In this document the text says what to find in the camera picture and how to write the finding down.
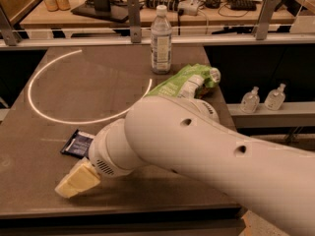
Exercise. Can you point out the green chip bag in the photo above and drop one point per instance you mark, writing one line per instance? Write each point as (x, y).
(192, 81)

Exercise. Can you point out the grey metal shelf ledge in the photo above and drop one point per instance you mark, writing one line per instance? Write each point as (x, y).
(291, 114)

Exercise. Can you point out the white power strip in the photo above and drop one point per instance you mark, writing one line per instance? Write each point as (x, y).
(190, 7)

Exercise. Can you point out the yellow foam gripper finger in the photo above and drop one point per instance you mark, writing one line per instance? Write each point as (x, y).
(81, 177)

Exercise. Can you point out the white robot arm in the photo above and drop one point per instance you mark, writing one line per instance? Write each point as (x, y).
(184, 136)

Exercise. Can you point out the left clear sanitizer bottle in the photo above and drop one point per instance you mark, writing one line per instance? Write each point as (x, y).
(250, 101)

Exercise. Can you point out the right clear sanitizer bottle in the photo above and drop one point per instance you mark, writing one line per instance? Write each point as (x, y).
(275, 98)

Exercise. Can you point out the dark blue rxbar wrapper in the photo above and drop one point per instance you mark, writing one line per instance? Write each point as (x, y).
(78, 145)

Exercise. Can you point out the metal guard rail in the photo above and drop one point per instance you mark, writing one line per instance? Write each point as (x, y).
(57, 35)

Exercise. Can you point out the clear sanitizer bottle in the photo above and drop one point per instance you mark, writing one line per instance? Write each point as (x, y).
(275, 98)
(250, 101)

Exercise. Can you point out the black monitor stand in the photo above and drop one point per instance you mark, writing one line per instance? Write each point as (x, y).
(103, 10)

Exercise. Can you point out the black box device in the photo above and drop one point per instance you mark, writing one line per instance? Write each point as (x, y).
(242, 5)

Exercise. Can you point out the clear plastic water bottle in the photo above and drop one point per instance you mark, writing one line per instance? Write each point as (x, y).
(161, 33)

